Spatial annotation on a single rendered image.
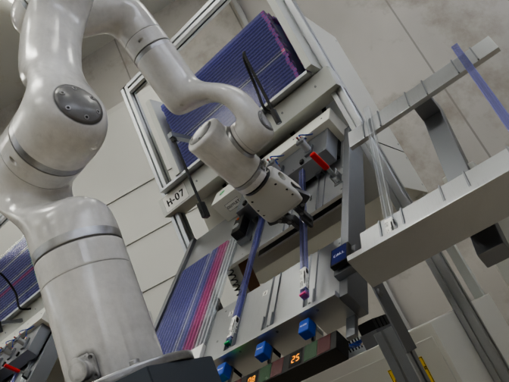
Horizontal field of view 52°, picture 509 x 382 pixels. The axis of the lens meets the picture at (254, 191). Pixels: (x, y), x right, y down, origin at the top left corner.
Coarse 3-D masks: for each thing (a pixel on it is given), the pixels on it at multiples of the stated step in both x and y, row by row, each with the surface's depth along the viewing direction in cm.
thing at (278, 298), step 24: (336, 240) 111; (312, 264) 111; (264, 288) 119; (288, 288) 111; (312, 288) 104; (336, 288) 98; (264, 312) 111; (288, 312) 104; (216, 336) 119; (240, 336) 111
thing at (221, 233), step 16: (320, 176) 143; (320, 192) 135; (336, 192) 128; (320, 208) 129; (224, 224) 173; (256, 224) 152; (208, 240) 173; (224, 240) 161; (272, 240) 136; (192, 256) 173; (240, 256) 143
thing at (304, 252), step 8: (304, 176) 136; (304, 184) 132; (304, 208) 121; (304, 224) 115; (304, 232) 113; (304, 240) 110; (304, 248) 107; (304, 256) 105; (304, 264) 103; (304, 288) 96; (304, 296) 95
